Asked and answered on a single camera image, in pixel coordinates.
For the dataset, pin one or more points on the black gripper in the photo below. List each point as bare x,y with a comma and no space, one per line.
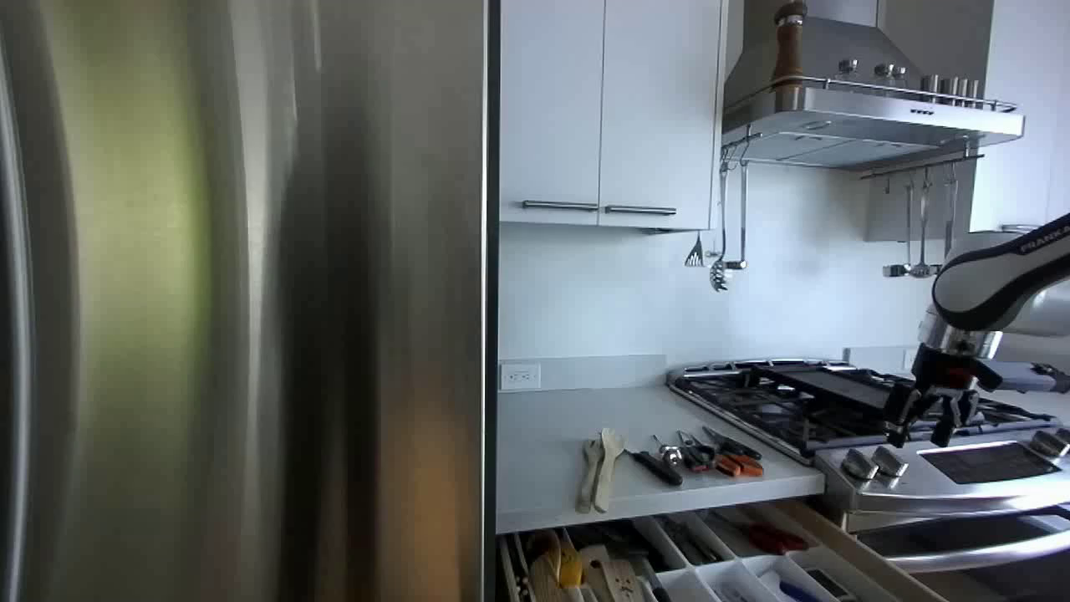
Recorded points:
956,372

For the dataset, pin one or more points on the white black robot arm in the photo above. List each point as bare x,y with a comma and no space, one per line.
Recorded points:
1003,286

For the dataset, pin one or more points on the white drawer organizer tray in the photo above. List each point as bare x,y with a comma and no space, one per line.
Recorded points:
755,581

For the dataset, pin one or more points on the open wooden kitchen drawer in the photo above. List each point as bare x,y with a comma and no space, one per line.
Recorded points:
623,556

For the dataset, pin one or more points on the metal stove knob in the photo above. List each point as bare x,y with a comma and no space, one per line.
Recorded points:
858,465
1050,441
891,464

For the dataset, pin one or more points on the stainless steel oven range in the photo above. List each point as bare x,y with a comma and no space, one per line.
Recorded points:
980,488

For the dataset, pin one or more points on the hanging metal utensil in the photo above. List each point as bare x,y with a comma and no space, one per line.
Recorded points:
894,269
921,269
949,221
743,221

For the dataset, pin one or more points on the black gas cooktop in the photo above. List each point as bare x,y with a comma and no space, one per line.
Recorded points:
781,402

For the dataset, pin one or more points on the dark metal pliers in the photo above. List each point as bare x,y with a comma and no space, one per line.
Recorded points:
701,452

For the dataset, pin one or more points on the hanging metal ladle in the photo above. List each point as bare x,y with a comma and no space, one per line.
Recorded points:
719,269

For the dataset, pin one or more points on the small hanging triangular tool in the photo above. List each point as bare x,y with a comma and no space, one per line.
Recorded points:
697,256

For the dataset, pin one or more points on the stainless steel range hood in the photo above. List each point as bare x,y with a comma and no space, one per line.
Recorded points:
846,111

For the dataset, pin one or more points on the light wooden spatula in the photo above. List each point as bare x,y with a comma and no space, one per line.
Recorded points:
610,469

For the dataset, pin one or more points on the light wooden spoon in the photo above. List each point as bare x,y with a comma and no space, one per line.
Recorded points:
585,474

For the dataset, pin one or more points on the yellow utensil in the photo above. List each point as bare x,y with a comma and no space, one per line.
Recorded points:
570,563

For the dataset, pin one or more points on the brown wooden pepper mill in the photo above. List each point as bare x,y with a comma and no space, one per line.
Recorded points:
790,52

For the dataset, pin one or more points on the white upper cabinet door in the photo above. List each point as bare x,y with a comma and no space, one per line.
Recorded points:
554,102
658,102

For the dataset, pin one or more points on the stainless steel refrigerator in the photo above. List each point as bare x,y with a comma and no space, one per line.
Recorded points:
221,301

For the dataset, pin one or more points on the white tall wall cabinet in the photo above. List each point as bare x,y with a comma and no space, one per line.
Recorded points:
1023,102

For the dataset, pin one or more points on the white wall outlet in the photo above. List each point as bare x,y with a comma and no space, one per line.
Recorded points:
521,377

